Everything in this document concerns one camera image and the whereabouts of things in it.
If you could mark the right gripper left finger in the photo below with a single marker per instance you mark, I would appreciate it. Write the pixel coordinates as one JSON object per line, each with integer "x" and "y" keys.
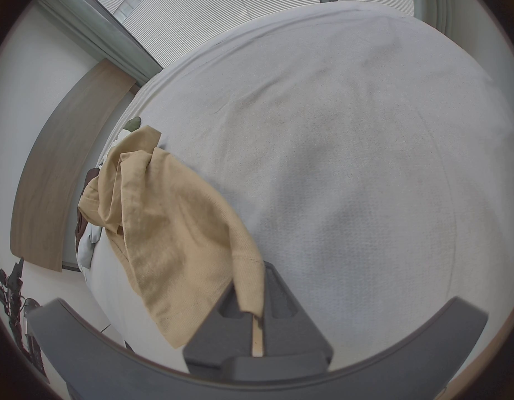
{"x": 215, "y": 336}

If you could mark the green garment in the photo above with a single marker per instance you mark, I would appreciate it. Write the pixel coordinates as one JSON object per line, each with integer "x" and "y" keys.
{"x": 134, "y": 124}

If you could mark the window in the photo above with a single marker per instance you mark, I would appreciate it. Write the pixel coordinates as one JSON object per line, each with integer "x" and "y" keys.
{"x": 219, "y": 6}

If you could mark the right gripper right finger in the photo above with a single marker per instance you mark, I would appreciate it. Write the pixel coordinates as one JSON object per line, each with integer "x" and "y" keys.
{"x": 294, "y": 331}

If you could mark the bed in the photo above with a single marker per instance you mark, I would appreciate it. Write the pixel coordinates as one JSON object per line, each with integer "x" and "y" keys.
{"x": 344, "y": 161}

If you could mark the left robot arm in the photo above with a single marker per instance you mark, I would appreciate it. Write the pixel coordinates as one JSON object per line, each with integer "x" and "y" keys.
{"x": 15, "y": 298}

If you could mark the white garment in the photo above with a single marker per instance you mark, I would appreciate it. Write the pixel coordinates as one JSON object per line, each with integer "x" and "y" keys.
{"x": 88, "y": 242}

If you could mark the tan shorts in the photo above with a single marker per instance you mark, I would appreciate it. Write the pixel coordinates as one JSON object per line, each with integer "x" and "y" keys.
{"x": 177, "y": 231}

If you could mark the brown garment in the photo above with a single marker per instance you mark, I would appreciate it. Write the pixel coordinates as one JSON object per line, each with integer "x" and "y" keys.
{"x": 90, "y": 177}

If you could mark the grey-green curtain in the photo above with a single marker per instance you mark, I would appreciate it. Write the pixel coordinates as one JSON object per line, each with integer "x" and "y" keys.
{"x": 438, "y": 2}
{"x": 102, "y": 36}

